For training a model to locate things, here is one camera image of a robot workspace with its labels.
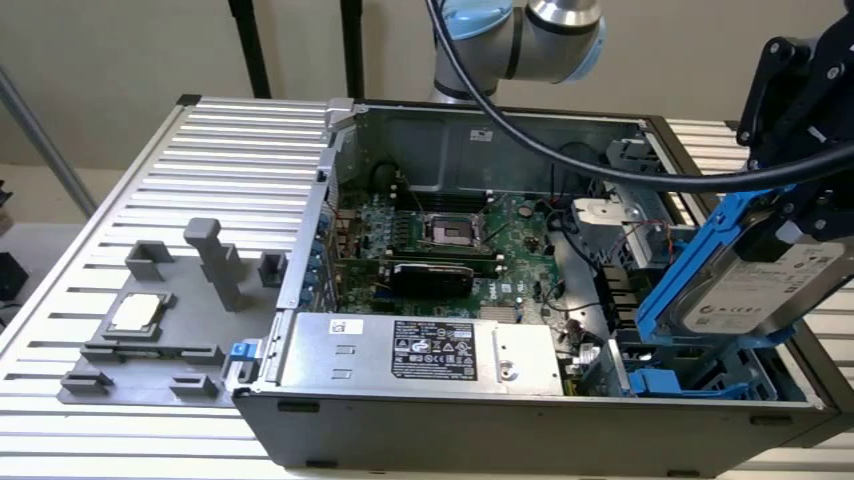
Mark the RAM sticks beside socket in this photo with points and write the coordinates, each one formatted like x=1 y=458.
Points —
x=447 y=256
x=443 y=201

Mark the green motherboard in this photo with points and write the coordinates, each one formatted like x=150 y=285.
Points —
x=513 y=255

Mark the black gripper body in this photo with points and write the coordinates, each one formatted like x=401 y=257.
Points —
x=836 y=60

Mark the black case fan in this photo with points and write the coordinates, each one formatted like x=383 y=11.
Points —
x=385 y=176

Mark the metal disk bay cage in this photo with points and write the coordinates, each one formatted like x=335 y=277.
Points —
x=603 y=220

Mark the black graphics card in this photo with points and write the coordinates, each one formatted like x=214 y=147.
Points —
x=429 y=280

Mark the blue case latch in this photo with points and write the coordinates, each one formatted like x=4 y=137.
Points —
x=242 y=352

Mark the blue empty disk caddy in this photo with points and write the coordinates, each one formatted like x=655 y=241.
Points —
x=656 y=385

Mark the silver CPU chip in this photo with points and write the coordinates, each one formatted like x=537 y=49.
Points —
x=136 y=312

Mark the CPU socket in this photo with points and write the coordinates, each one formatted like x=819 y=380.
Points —
x=451 y=231

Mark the open black PC case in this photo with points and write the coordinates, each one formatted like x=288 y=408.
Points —
x=507 y=430

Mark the grey metal pole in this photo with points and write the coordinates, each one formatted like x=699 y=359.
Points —
x=46 y=145

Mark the grey parts rack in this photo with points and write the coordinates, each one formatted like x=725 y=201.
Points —
x=166 y=350

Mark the silver power supply unit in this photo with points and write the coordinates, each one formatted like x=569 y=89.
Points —
x=373 y=355

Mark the black object beside table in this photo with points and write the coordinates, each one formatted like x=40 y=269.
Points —
x=12 y=275

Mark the black frame post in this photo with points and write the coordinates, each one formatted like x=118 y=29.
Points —
x=353 y=45
x=249 y=45

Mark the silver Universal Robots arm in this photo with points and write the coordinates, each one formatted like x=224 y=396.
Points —
x=533 y=45

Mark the hard disk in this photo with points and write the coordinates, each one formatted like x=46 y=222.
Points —
x=734 y=295

